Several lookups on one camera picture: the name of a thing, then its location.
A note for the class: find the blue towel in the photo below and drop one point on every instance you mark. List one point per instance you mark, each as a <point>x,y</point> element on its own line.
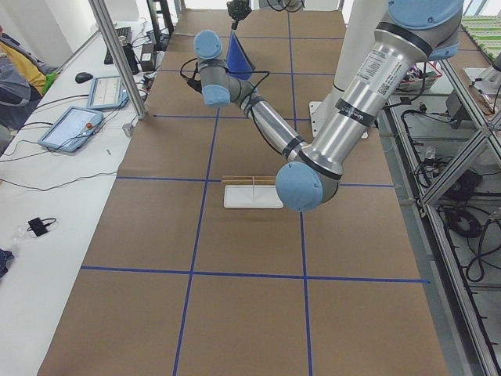
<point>238,63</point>

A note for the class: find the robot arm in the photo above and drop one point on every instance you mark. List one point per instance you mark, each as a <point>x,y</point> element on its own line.
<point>384,39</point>

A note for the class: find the white rack base tray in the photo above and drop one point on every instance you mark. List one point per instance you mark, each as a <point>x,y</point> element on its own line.
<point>239,196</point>

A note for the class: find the blue tape strip lengthwise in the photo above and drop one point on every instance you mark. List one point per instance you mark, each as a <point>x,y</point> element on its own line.
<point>195,250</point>

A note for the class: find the blue teach pendant far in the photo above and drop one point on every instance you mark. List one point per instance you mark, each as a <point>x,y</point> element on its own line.
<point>107,93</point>

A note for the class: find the blue teach pendant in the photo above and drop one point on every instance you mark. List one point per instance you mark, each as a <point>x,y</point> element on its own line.
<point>107,93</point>
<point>72,130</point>

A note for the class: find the blue tape strip crosswise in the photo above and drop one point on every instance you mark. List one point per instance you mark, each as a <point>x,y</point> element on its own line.
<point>257,275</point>

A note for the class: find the blue teach pendant near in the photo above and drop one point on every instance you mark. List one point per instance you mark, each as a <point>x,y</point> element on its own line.
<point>72,130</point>

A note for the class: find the black computer mouse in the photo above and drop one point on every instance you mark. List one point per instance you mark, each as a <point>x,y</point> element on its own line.
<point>83,77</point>

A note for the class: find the small black adapter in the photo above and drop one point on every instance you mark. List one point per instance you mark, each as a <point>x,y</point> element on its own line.
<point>40,226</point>

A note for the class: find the person in yellow jacket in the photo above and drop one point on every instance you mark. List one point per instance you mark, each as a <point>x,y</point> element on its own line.
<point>25,79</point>

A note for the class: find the aluminium frame post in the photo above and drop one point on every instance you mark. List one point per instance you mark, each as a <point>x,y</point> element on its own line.
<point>111,40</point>

